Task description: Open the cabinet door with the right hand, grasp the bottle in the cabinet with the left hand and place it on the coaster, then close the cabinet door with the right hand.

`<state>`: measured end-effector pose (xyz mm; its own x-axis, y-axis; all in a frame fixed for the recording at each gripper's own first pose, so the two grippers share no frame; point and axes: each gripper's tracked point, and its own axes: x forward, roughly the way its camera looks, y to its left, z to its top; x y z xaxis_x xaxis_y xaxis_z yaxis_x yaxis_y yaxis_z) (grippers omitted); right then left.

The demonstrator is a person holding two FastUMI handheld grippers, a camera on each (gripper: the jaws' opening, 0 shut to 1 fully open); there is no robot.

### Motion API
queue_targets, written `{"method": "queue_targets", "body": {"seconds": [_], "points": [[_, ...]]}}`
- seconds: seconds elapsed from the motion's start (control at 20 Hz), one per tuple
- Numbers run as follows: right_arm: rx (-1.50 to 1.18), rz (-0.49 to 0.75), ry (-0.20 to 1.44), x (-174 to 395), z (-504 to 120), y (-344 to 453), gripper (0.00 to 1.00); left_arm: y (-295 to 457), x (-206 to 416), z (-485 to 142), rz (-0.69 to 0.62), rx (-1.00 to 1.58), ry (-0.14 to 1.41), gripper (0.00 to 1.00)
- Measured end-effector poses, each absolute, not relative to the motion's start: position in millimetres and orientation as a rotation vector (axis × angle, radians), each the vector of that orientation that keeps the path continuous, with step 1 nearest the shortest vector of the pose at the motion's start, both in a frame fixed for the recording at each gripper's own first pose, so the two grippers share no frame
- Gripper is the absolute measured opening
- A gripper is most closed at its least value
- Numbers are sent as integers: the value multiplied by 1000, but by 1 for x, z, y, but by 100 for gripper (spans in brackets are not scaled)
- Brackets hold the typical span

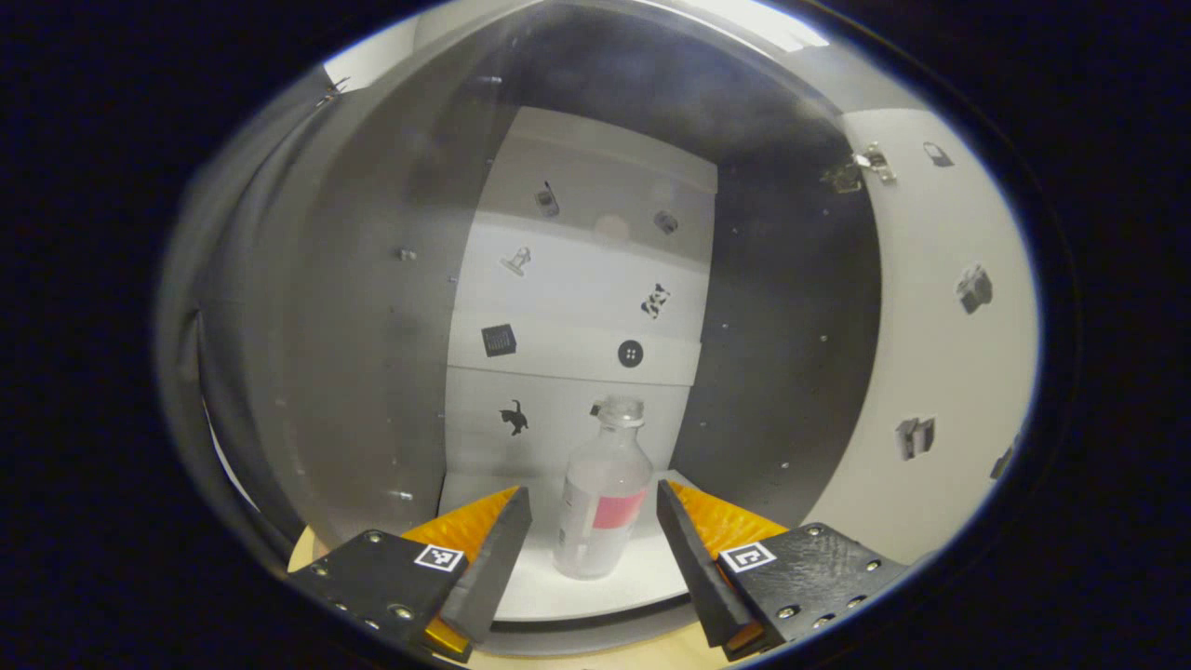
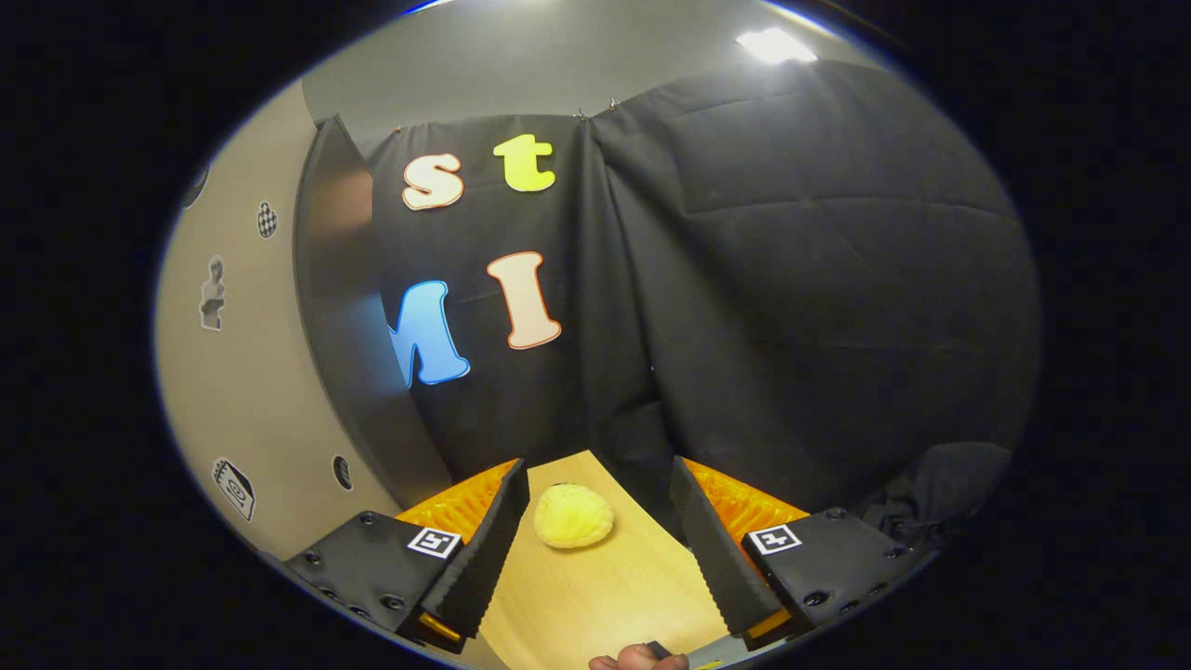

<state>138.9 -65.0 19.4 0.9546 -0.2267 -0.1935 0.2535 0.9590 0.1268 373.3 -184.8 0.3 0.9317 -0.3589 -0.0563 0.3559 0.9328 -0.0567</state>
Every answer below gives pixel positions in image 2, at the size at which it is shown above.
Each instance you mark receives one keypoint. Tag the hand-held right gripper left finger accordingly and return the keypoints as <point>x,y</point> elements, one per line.
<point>484,568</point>

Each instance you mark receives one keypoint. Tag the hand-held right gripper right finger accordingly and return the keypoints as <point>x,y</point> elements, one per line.
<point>716,558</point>

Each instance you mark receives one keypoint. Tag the yellow plush ball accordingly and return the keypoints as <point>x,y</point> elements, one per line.
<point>573,516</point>

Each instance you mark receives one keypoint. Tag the black backdrop cloth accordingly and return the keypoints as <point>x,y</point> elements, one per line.
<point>791,279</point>

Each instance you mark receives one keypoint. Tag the long ceiling light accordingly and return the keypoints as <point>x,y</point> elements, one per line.
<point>775,45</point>

